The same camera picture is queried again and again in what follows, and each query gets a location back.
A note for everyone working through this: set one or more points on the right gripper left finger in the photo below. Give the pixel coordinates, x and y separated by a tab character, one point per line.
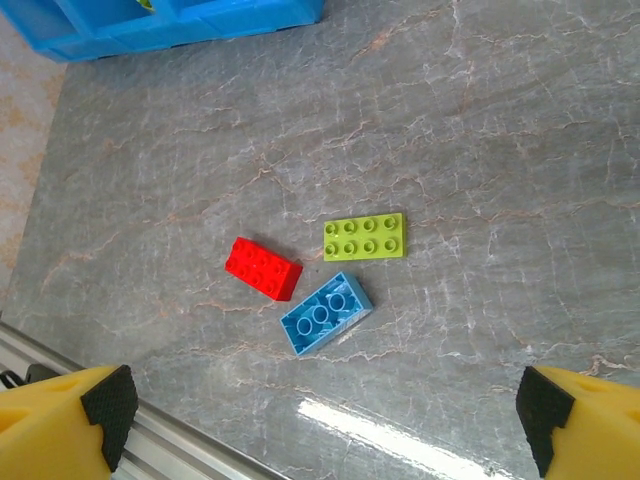
45	430

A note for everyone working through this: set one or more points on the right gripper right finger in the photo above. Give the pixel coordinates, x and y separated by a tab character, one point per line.
600	430

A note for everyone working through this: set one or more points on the green lego brick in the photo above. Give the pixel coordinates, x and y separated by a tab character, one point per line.
145	4

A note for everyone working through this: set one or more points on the red lego brick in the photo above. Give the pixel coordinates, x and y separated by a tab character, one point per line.
260	267

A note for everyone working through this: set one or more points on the blue lego brick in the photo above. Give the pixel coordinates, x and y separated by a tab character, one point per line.
325	320

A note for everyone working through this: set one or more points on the green flat lego plate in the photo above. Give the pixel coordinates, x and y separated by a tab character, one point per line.
365	237

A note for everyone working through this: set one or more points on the blue three-compartment plastic bin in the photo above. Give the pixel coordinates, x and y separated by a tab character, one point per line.
150	30

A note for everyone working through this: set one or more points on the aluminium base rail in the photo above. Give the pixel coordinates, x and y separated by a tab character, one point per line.
175	440

